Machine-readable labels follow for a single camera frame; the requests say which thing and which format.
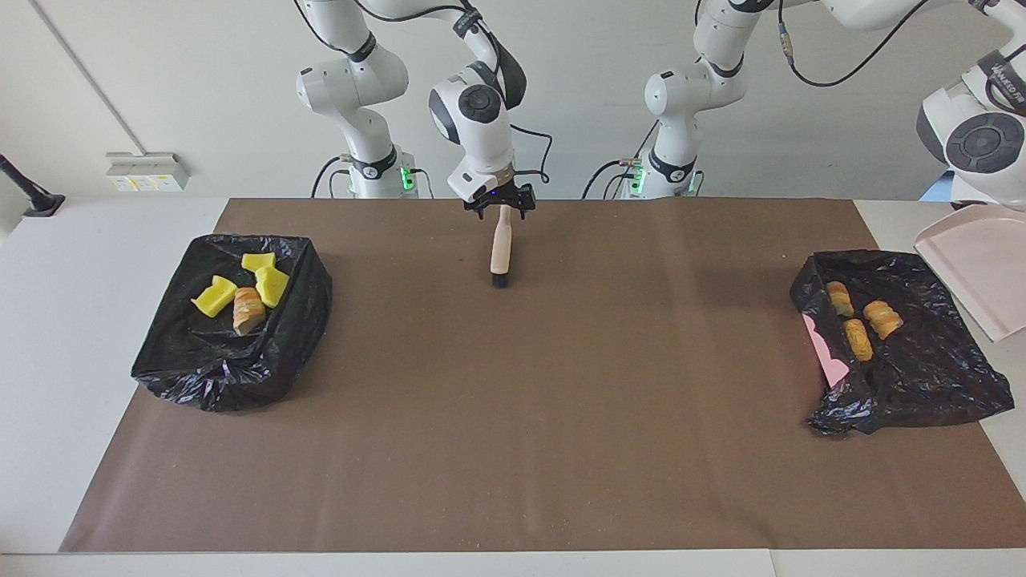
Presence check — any white wall socket box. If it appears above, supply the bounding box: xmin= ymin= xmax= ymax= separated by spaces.
xmin=106 ymin=151 xmax=192 ymax=193

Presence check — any white wall conduit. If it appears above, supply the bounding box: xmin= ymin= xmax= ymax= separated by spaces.
xmin=30 ymin=0 xmax=147 ymax=155

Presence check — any beige plastic dustpan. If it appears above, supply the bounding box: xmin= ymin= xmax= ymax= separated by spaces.
xmin=914 ymin=204 xmax=1026 ymax=344

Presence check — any striped orange bread piece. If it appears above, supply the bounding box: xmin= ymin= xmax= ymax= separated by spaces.
xmin=862 ymin=300 xmax=904 ymax=341
xmin=232 ymin=286 xmax=268 ymax=337

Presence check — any black stand foot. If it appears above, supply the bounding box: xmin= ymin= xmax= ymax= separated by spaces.
xmin=0 ymin=152 xmax=67 ymax=219

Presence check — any black base cable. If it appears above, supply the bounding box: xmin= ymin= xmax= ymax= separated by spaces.
xmin=311 ymin=155 xmax=353 ymax=200
xmin=581 ymin=158 xmax=642 ymax=200

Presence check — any black plastic trash bag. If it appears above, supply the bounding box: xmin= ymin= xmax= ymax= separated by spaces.
xmin=131 ymin=233 xmax=333 ymax=414
xmin=790 ymin=249 xmax=1016 ymax=436

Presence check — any pink plastic bin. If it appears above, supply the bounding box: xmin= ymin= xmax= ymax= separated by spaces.
xmin=802 ymin=311 xmax=850 ymax=387

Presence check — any brown paper table mat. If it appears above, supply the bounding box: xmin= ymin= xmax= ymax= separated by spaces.
xmin=60 ymin=198 xmax=1026 ymax=554

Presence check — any beige handled cleaning brush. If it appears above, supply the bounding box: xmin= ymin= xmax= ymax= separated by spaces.
xmin=490 ymin=204 xmax=514 ymax=289

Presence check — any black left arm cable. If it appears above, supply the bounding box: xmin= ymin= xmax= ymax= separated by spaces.
xmin=776 ymin=0 xmax=935 ymax=87

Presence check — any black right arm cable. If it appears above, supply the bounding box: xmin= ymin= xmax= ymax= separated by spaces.
xmin=509 ymin=123 xmax=555 ymax=185

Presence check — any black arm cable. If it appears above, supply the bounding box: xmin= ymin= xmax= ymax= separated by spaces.
xmin=776 ymin=0 xmax=935 ymax=87
xmin=509 ymin=123 xmax=555 ymax=185

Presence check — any brown peanut shaped bread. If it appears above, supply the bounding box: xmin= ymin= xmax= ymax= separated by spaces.
xmin=844 ymin=318 xmax=875 ymax=363

